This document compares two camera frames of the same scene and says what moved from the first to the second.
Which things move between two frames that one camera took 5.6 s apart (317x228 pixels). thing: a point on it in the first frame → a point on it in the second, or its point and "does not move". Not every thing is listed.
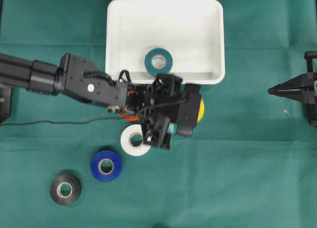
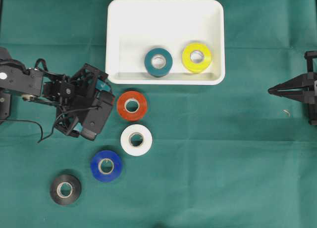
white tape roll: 132,141 does not move
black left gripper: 156,103 → 73,96
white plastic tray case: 183,37 does not move
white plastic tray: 250,161 does not move
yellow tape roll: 201,113 → 197,58
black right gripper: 310,57 does not move
